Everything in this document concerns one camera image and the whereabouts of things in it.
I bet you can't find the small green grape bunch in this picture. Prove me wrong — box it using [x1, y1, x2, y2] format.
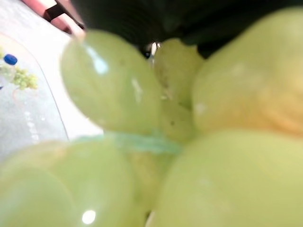
[13, 67, 39, 91]

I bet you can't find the blue capped plastic bottle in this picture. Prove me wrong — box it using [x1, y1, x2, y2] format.
[0, 54, 18, 90]

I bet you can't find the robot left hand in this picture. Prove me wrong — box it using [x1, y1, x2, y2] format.
[71, 0, 303, 60]

